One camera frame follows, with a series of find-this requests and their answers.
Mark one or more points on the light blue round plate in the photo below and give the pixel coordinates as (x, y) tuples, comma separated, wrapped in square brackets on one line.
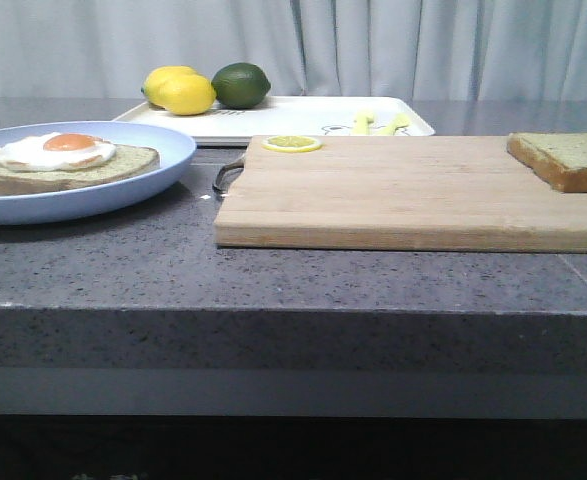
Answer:
[(175, 152)]

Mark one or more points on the bread slice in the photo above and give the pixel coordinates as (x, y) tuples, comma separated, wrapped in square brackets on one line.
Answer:
[(559, 159), (128, 161)]

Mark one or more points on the fried egg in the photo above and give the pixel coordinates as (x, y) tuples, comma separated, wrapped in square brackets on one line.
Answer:
[(56, 152)]

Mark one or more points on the white rectangular tray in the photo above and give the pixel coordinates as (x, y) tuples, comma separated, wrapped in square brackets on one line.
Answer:
[(282, 115)]

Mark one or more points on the lemon slice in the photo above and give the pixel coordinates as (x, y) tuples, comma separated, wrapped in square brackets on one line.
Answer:
[(291, 143)]

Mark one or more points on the wooden cutting board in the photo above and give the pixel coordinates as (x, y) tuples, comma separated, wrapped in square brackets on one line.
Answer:
[(432, 193)]

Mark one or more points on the green lime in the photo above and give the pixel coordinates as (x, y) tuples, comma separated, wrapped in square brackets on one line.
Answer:
[(241, 85)]

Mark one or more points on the front yellow lemon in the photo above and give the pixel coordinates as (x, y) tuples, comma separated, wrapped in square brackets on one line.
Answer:
[(186, 95)]

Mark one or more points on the yellow lemon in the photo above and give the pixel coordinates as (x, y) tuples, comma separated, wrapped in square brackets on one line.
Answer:
[(160, 75), (186, 95)]

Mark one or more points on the white curtain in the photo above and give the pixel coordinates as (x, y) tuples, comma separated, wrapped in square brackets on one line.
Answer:
[(414, 50)]

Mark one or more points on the rear yellow lemon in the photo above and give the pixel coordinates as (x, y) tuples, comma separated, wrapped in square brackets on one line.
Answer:
[(160, 75)]

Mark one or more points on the metal cutting board handle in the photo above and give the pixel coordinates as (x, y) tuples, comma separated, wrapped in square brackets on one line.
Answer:
[(226, 175)]

